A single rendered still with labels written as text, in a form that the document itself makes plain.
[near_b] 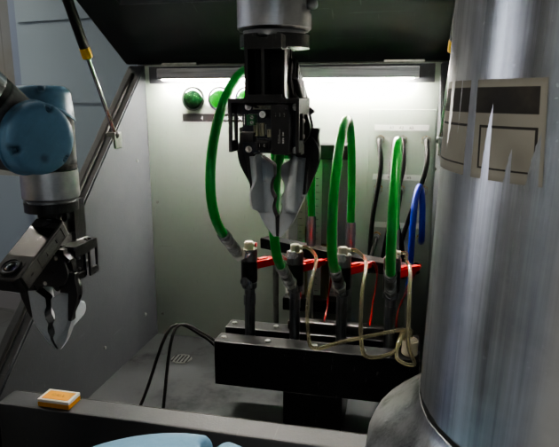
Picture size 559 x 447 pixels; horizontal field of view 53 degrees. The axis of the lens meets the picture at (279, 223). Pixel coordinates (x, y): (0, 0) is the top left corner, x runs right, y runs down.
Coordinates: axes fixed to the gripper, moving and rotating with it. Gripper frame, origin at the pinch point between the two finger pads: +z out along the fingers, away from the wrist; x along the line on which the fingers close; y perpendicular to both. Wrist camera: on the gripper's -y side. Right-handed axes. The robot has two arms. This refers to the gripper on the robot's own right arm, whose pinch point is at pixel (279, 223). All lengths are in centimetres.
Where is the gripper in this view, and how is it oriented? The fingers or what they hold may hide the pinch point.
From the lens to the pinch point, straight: 63.8
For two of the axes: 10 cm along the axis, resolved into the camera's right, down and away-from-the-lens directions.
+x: 9.8, 0.5, -2.1
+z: 0.0, 9.8, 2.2
